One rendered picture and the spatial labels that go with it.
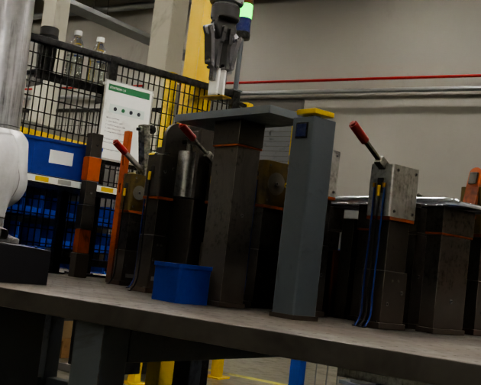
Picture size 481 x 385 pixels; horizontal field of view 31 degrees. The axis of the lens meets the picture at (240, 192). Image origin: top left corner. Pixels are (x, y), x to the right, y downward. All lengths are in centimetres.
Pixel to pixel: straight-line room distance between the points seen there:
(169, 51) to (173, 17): 42
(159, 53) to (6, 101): 818
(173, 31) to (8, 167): 847
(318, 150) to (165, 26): 872
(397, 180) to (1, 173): 93
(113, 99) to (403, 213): 170
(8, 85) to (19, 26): 16
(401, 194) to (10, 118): 105
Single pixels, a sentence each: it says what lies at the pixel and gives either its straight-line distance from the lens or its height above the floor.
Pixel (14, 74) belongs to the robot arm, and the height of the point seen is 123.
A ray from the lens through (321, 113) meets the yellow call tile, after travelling 190.
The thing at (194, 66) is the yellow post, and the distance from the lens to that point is 368.
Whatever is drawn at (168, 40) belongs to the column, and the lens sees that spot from 1046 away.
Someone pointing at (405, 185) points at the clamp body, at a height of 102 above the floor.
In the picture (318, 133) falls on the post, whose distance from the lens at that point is 189.
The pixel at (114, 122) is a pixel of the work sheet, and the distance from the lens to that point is 337.
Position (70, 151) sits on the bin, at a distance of 305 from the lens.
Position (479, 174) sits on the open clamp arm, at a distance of 221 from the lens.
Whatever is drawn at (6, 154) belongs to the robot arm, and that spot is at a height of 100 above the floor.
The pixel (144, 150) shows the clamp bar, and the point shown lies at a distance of 277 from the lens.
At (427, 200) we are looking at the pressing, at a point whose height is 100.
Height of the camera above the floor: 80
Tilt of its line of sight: 5 degrees up
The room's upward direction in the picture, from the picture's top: 7 degrees clockwise
